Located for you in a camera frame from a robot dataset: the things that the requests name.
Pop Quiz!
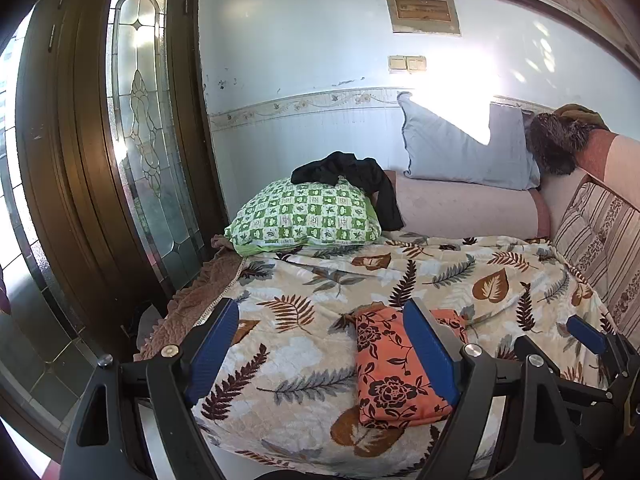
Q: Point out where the beige leaf print blanket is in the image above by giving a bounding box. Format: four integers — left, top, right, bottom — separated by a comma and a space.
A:
139, 233, 616, 479

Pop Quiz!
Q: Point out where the green white patterned pillow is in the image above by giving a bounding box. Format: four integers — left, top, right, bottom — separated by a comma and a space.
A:
224, 177, 382, 257

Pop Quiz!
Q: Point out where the beige wall switch plate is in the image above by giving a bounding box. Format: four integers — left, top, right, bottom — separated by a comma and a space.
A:
388, 55, 426, 73

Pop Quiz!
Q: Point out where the olive cloth on backrest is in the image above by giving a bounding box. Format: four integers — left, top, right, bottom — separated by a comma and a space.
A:
553, 103, 608, 130

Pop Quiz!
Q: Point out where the pink quilted bolster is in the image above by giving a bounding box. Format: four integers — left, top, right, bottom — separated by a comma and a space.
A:
386, 170, 551, 240

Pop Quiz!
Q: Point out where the framed wall plaque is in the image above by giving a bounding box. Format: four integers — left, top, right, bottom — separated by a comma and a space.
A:
386, 0, 461, 36

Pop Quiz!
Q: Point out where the wooden stained glass door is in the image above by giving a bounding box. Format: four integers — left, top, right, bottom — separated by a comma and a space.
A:
0, 0, 229, 461

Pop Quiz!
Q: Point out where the pink sofa backrest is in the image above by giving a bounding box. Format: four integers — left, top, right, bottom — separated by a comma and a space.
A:
539, 129, 640, 237

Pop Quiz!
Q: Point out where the dark furry cushion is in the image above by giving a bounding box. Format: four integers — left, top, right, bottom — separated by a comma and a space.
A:
525, 113, 593, 176

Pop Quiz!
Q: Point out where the light blue grey pillow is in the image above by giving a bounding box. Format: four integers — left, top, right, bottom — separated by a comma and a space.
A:
397, 92, 541, 191

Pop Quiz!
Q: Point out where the black garment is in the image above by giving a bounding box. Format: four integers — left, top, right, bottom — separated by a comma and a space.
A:
291, 152, 405, 232

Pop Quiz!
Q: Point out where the orange black floral shirt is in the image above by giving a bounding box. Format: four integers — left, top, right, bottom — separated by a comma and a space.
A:
355, 302, 452, 429

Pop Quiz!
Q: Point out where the striped floral cushion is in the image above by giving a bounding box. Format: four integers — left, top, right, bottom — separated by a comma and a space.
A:
553, 182, 639, 347

